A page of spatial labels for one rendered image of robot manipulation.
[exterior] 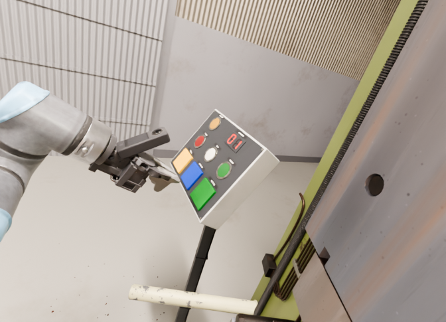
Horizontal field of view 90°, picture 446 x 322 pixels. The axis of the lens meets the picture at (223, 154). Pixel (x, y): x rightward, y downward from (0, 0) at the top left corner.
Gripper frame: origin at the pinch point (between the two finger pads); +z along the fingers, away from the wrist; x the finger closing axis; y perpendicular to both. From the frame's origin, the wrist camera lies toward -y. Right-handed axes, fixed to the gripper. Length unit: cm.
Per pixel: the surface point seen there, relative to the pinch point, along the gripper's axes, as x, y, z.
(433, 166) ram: 42, -28, -8
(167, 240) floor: -72, 76, 82
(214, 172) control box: -2.6, -5.9, 11.0
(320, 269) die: 37.8, -12.0, 3.3
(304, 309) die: 39.1, -5.7, 6.2
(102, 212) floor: -111, 98, 44
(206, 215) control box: 6.7, 3.4, 11.1
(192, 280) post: -8, 42, 49
